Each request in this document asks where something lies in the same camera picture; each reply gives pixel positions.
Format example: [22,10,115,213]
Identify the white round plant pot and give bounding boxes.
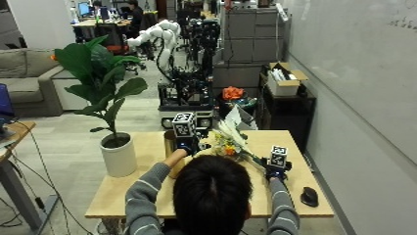
[98,131,139,178]

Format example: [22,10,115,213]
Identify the white marker cube glove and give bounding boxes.
[170,112,198,138]
[267,145,289,169]

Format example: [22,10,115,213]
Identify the white marker cube left glove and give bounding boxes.
[170,112,198,138]

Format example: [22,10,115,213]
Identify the person's left hand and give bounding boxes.
[174,126,210,157]

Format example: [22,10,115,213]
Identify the open cardboard box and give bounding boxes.
[266,62,310,97]

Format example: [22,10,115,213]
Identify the black cable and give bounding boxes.
[8,120,94,235]

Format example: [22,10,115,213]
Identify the the person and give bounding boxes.
[123,148,301,235]

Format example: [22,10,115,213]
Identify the white wall board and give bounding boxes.
[278,0,417,165]

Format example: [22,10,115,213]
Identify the wooden office desk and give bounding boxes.
[70,18,133,42]

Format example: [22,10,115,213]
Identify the grey sofa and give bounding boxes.
[0,48,89,118]

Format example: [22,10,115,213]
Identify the person's right hand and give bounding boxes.
[259,157,293,181]

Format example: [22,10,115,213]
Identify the lit computer monitor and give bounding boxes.
[77,1,90,18]

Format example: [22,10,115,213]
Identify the blue laptop screen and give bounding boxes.
[0,83,16,118]

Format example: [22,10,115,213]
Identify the black office chair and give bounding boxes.
[93,23,131,55]

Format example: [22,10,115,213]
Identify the green broad-leaf plant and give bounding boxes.
[53,34,149,138]

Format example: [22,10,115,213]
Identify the black cabinet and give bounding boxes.
[258,72,318,155]

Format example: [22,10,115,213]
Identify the wooden side desk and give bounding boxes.
[0,120,60,231]

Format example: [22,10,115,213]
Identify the black robot cart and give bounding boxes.
[155,19,221,130]

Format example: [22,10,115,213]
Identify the orange cloth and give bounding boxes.
[221,85,246,101]

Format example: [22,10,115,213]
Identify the grey filing cabinets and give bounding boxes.
[211,7,291,97]

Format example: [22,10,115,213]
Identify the black computer mouse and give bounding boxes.
[299,186,321,209]

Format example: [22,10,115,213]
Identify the white marker cube right glove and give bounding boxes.
[267,145,289,169]

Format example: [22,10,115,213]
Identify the white and yellow flower bouquet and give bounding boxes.
[197,105,267,170]

